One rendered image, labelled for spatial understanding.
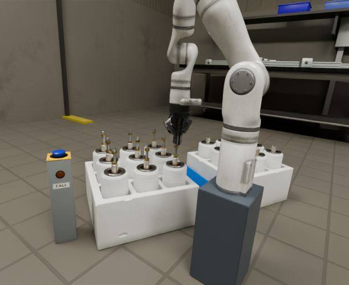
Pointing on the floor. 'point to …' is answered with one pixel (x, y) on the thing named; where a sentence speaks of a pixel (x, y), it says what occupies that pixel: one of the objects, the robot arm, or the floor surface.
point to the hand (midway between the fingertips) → (177, 139)
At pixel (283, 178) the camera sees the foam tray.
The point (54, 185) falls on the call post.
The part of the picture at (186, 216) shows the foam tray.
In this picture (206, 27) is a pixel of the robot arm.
